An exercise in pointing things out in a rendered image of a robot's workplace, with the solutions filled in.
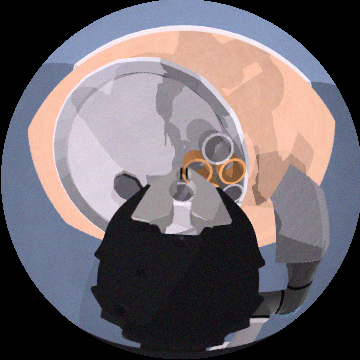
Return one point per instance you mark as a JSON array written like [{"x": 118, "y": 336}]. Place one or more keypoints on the grey round turntable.
[{"x": 135, "y": 127}]

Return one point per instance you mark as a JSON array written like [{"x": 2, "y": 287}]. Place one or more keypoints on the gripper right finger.
[{"x": 212, "y": 207}]

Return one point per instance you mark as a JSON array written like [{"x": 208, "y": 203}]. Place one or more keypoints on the grey metal sleeve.
[
  {"x": 234, "y": 192},
  {"x": 225, "y": 151},
  {"x": 182, "y": 195}
]

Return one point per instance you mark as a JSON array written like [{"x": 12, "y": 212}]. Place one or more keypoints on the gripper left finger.
[{"x": 153, "y": 204}]

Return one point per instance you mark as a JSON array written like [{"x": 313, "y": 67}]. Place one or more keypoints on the bronze bushing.
[
  {"x": 214, "y": 181},
  {"x": 233, "y": 174},
  {"x": 196, "y": 155}
]

